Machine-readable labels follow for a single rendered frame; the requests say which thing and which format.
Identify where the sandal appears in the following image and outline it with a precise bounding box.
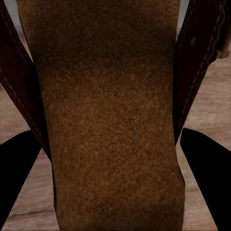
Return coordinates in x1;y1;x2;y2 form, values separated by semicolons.
0;0;231;231

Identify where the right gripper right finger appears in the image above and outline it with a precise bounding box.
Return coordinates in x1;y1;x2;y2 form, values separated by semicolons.
180;128;231;231

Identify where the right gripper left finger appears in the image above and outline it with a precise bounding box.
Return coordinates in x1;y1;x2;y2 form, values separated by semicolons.
0;130;42;231

